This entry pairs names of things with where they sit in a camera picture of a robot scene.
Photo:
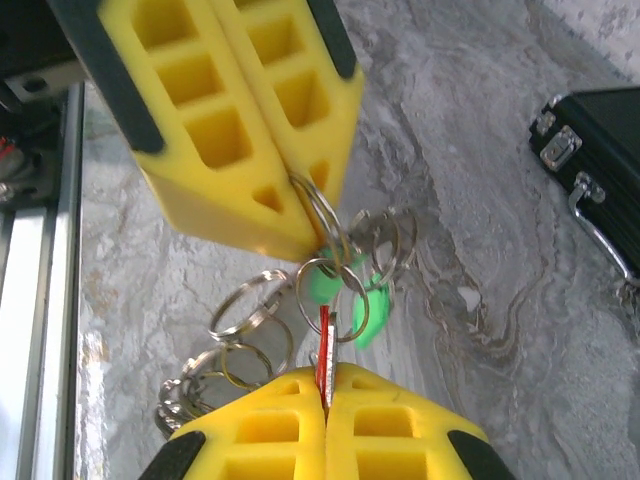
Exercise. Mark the black hard case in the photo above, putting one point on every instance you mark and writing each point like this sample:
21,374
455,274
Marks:
605,140

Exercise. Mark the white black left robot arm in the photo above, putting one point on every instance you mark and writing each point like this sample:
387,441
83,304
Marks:
30,35

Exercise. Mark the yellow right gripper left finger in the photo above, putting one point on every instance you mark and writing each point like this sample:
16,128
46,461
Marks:
260,430

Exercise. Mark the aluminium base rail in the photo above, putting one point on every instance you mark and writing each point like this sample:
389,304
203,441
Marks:
45,325

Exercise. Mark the metal keyring plate with rings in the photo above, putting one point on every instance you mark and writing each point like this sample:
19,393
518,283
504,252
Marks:
227,322

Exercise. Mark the green headed key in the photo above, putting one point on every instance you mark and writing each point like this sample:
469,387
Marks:
372,315

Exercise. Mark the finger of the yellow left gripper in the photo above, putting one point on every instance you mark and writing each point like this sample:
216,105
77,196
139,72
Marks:
325,115
150,75

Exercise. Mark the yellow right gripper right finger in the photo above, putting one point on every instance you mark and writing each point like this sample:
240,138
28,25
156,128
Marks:
400,435

